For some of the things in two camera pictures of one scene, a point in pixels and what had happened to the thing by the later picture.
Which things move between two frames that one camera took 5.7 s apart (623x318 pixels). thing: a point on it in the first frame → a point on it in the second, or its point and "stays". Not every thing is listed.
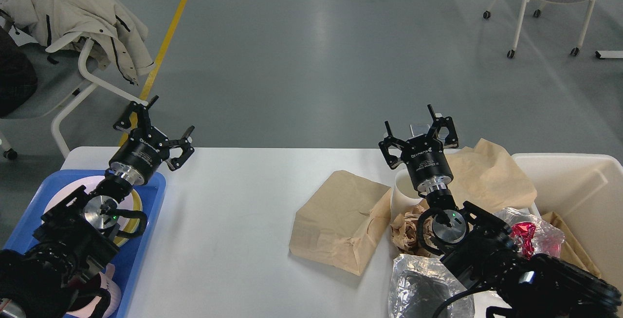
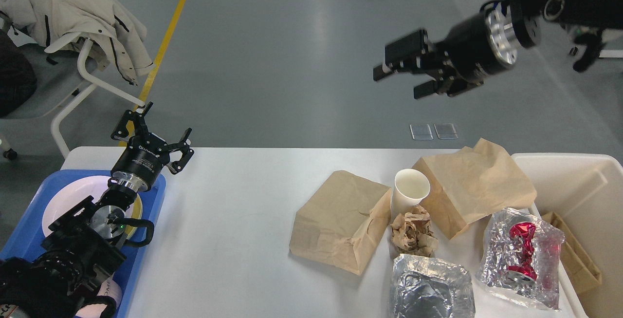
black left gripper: [138, 157] stays
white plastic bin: [586, 191] stays
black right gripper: [425, 157] → [470, 48]
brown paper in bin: [570, 250] stays
